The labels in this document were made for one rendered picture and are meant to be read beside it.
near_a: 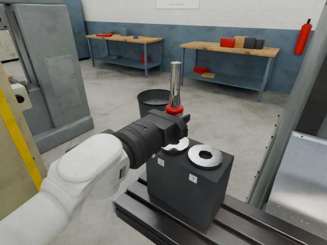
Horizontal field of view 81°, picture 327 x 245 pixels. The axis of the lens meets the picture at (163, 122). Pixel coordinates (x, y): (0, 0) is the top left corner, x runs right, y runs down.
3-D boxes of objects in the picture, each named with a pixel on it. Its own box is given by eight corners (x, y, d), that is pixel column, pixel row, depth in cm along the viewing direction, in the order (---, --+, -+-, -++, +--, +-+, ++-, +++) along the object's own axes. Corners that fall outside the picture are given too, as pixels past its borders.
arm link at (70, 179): (130, 143, 33) (62, 202, 23) (127, 173, 39) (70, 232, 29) (102, 126, 35) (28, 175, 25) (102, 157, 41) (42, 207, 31)
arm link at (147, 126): (190, 113, 43) (156, 137, 35) (187, 147, 48) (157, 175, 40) (148, 100, 50) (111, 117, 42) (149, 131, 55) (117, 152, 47)
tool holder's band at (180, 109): (186, 113, 48) (186, 109, 48) (168, 115, 47) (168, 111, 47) (179, 105, 52) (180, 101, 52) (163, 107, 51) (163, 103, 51)
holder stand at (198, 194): (207, 230, 53) (217, 179, 43) (147, 191, 64) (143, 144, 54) (224, 200, 61) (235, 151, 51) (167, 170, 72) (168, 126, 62)
